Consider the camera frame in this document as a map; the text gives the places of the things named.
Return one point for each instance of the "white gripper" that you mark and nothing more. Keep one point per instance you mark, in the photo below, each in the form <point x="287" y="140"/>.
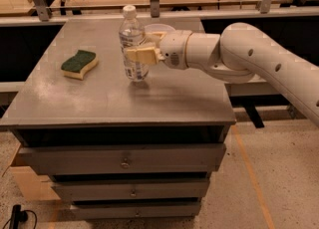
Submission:
<point x="173" y="49"/>

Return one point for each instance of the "clear plastic water bottle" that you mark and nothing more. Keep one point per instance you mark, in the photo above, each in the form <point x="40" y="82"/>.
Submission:
<point x="132" y="33"/>

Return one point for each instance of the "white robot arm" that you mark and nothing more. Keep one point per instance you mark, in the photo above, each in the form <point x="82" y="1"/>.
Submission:
<point x="238" y="54"/>

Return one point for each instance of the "white bowl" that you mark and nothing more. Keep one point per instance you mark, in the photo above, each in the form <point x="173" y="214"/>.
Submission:
<point x="155" y="28"/>

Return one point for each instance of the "green yellow sponge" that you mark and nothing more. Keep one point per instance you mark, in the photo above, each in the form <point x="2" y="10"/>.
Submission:
<point x="77" y="66"/>

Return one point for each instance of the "grey drawer cabinet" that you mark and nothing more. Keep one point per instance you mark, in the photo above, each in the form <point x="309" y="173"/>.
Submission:
<point x="105" y="108"/>

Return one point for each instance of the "top grey drawer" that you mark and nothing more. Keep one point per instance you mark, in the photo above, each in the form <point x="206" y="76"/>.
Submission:
<point x="112" y="159"/>

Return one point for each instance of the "grey drawer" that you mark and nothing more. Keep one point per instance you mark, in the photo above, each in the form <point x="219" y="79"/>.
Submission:
<point x="136" y="210"/>
<point x="112" y="159"/>
<point x="131" y="189"/>

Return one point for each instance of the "middle grey drawer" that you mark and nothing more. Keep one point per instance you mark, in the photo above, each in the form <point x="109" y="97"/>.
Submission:
<point x="131" y="189"/>

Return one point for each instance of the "bottom grey drawer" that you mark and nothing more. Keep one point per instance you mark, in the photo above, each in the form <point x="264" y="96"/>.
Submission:
<point x="136" y="210"/>

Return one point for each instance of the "black power adapter with cable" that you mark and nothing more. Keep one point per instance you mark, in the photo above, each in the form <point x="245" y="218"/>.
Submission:
<point x="18" y="216"/>

